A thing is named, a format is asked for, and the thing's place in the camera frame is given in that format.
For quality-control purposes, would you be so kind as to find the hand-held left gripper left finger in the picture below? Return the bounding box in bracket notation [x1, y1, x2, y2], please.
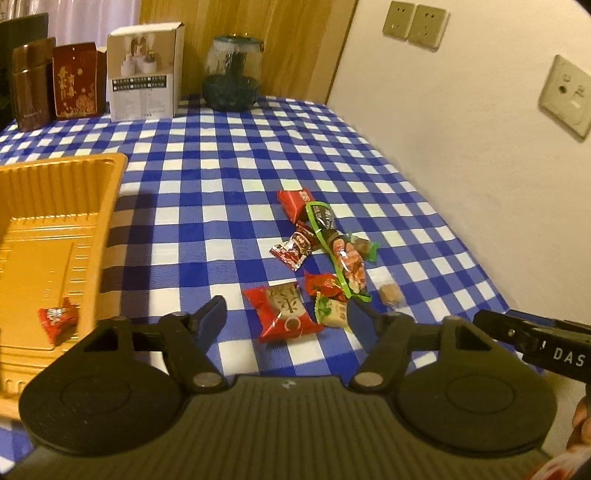
[83, 295, 228, 393]

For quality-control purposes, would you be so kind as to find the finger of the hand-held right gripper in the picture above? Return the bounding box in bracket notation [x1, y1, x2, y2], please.
[472, 308, 539, 354]
[505, 311, 591, 332]

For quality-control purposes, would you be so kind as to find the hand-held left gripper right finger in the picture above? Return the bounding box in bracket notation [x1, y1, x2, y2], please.
[347, 299, 498, 393]

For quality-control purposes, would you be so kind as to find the clear brown candy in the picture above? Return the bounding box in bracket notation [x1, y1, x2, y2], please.
[376, 279, 407, 308]

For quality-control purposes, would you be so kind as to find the green white snack packet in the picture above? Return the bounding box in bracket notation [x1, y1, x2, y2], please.
[315, 293, 350, 328]

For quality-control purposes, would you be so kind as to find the long clear green-edged packet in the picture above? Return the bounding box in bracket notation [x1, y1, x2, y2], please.
[318, 231, 372, 303]

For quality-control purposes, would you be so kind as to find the red crinkled snack packet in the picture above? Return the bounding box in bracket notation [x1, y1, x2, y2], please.
[304, 271, 345, 301]

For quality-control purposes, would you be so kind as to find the large red beige pastry packet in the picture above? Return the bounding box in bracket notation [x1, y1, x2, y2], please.
[242, 282, 325, 344]

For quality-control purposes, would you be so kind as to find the green brown snack packet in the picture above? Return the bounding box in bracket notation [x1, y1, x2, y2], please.
[348, 233, 380, 264]

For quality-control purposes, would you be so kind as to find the dark red chocolate packet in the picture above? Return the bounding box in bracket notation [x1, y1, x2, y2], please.
[269, 220, 325, 271]

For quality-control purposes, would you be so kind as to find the dark green-edged snack packet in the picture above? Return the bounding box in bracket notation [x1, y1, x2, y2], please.
[305, 200, 338, 241]

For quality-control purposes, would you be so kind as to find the red pillow snack packet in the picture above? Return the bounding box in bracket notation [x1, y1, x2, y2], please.
[276, 187, 315, 223]

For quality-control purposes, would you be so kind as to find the small red candy packet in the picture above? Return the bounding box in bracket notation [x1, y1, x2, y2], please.
[38, 298, 80, 346]

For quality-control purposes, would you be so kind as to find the golden plastic tray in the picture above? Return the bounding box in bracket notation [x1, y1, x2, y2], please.
[0, 154, 129, 418]

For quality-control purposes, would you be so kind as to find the person's right hand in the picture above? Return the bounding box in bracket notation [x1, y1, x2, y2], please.
[571, 396, 591, 450]

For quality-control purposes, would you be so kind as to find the red white clothing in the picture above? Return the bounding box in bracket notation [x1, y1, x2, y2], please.
[531, 447, 591, 480]

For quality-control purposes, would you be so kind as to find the blue checkered tablecloth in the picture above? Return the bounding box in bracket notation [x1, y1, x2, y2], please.
[0, 95, 514, 467]

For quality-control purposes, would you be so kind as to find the glass jar with green lid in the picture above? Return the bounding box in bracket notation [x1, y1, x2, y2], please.
[202, 34, 265, 112]

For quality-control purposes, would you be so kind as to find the white cardboard product box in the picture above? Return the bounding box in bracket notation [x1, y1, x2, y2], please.
[106, 21, 186, 123]

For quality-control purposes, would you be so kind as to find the dark red gold-print box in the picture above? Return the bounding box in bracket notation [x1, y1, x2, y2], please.
[52, 41, 108, 120]

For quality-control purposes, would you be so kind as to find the wooden panel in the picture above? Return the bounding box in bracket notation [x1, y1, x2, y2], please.
[139, 0, 360, 104]

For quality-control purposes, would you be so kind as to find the brown cylindrical tin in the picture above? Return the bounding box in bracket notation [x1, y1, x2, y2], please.
[11, 37, 57, 132]

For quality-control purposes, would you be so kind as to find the sheer white curtain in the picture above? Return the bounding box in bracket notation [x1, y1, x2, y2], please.
[0, 0, 141, 61]

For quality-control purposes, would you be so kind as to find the large beige wall outlet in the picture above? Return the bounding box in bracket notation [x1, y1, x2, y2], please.
[538, 54, 591, 143]

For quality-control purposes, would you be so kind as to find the beige wall socket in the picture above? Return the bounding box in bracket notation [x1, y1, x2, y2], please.
[382, 0, 416, 41]
[409, 4, 451, 49]

